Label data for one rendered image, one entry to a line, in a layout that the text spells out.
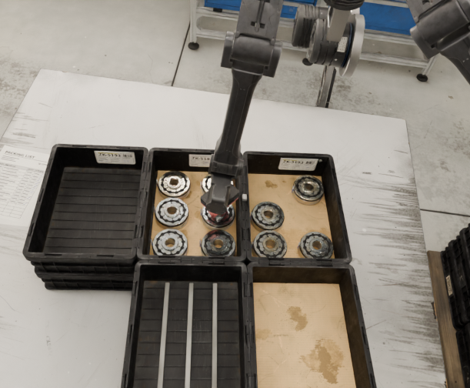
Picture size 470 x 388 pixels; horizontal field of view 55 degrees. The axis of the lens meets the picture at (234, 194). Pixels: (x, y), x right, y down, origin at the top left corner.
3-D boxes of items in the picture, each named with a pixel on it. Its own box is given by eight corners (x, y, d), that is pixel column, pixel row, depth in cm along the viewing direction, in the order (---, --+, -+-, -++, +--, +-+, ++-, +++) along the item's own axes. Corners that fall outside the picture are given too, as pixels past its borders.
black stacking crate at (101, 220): (62, 167, 151) (54, 145, 141) (151, 170, 153) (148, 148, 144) (34, 275, 128) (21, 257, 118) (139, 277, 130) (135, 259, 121)
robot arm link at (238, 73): (283, 35, 86) (228, 23, 85) (281, 55, 83) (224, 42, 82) (244, 164, 122) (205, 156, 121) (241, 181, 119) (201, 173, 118)
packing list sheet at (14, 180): (-1, 145, 168) (-2, 144, 167) (60, 153, 168) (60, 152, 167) (-42, 219, 149) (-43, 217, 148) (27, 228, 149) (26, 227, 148)
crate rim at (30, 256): (55, 148, 143) (52, 142, 141) (149, 152, 145) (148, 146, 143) (23, 261, 120) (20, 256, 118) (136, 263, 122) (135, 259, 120)
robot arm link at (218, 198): (244, 157, 117) (211, 151, 117) (239, 193, 111) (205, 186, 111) (237, 182, 127) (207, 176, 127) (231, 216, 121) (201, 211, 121)
